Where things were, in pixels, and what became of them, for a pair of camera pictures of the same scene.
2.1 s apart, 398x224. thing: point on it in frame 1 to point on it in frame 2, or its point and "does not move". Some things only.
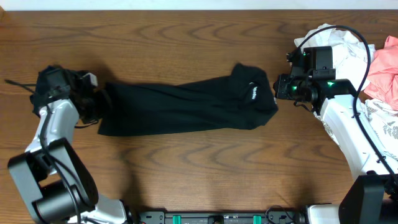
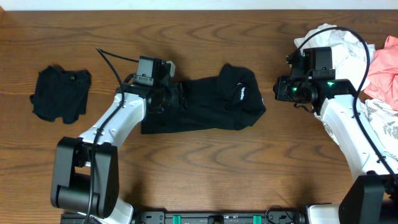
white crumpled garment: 351,58 does not move
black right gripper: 280,90 does not move
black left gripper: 107,107 to 176,98
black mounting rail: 271,217 does not move
